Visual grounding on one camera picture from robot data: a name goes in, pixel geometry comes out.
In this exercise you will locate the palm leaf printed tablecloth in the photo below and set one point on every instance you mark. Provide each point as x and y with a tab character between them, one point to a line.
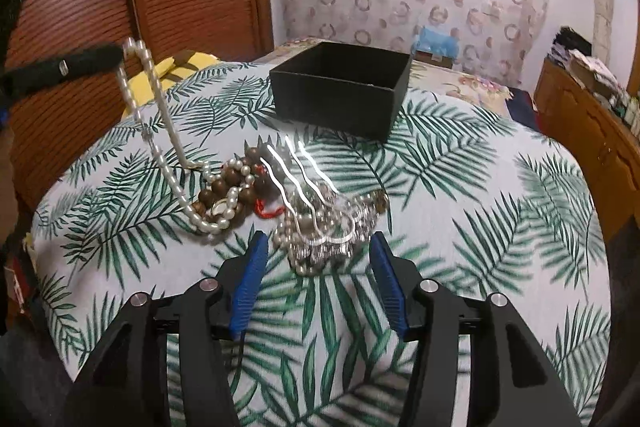
475	232

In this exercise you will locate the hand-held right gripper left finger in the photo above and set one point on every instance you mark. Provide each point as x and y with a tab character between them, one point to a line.
248	279

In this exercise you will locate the blue plastic bag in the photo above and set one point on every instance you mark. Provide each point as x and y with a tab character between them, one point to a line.
437	42

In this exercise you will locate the silver wavy hair fork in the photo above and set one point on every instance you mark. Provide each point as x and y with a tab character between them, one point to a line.
300	187

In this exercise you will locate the pile of clutter on cabinet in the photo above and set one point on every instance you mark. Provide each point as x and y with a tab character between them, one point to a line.
595	67

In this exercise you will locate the wooden side cabinet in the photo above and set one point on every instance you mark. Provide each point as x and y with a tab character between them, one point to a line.
585	127

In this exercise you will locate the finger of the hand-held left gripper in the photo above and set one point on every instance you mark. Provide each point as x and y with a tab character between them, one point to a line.
70	66

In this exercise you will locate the black jewelry box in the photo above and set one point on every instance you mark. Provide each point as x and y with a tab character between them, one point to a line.
345	89

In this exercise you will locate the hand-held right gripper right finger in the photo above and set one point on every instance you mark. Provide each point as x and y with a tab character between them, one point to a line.
387	279

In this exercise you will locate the yellow cloth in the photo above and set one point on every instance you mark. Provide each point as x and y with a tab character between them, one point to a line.
165	74

